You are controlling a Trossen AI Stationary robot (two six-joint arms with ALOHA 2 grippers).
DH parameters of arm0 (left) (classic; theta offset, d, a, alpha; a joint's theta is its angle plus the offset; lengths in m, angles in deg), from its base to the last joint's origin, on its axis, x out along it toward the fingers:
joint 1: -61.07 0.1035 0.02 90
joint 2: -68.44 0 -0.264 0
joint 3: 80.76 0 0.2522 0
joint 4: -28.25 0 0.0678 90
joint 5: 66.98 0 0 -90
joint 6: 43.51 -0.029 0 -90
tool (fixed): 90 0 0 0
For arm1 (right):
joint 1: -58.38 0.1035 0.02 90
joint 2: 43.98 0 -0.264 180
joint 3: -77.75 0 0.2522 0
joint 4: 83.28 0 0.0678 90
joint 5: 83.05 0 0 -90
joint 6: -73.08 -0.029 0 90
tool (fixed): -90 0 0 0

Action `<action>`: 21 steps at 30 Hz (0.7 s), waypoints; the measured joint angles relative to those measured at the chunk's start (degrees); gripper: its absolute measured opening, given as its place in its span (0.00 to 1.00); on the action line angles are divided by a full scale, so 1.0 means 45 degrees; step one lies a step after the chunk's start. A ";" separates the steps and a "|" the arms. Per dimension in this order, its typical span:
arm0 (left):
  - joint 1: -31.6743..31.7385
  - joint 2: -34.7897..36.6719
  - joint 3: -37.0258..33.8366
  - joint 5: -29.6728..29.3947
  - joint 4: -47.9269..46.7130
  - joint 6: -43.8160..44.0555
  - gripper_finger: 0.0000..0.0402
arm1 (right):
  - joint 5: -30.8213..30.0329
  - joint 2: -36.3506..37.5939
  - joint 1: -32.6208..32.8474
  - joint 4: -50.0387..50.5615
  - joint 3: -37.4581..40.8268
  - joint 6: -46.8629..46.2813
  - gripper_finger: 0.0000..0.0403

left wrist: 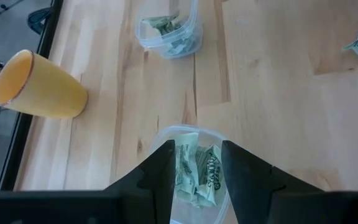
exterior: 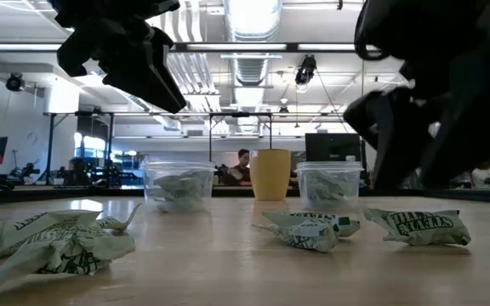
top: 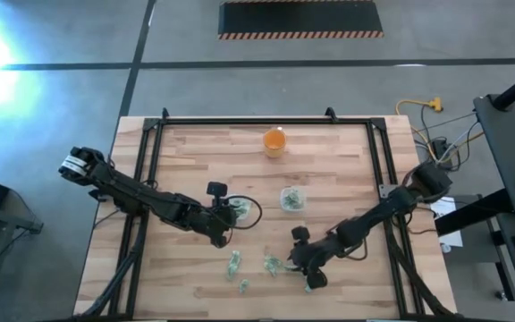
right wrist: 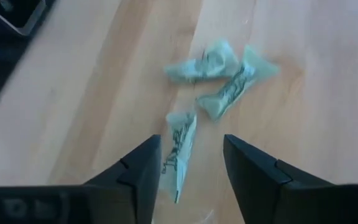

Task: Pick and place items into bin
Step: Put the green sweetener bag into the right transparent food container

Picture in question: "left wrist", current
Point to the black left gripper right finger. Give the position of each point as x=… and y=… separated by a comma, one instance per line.
x=259, y=199

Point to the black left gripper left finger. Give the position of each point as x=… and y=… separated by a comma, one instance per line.
x=148, y=199

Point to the clear plastic food container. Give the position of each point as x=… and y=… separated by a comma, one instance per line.
x=194, y=31
x=210, y=135

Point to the yellow ceramic mug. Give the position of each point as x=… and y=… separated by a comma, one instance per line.
x=48, y=93

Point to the black aluminium table frame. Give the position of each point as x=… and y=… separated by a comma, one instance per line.
x=47, y=34

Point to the black frame corner foot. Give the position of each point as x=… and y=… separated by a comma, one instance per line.
x=37, y=18

